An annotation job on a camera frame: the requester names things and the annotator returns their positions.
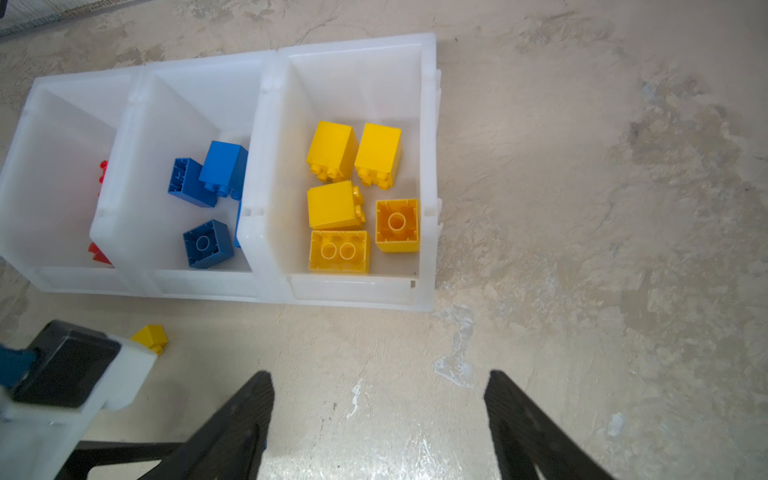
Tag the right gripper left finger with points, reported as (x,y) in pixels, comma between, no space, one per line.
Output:
(231,443)

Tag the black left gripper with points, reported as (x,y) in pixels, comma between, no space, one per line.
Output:
(51,392)

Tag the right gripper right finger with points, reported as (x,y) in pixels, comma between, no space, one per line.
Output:
(527,443)

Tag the small yellow lego top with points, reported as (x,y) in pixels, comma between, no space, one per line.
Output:
(152,337)

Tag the blue lego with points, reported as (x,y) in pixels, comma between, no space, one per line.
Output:
(224,169)
(235,235)
(208,245)
(185,184)

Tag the yellow lego bottom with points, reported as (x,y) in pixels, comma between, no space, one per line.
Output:
(397,226)

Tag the long red lego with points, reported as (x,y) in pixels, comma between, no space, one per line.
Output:
(103,166)

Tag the left white plastic bin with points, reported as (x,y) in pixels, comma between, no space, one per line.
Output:
(50,180)

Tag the white plastic bin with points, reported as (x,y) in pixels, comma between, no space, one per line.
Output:
(176,110)
(50,180)
(393,81)

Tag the middle white plastic bin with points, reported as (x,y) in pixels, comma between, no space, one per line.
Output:
(176,110)

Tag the right white plastic bin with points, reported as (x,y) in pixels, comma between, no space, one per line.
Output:
(393,81)

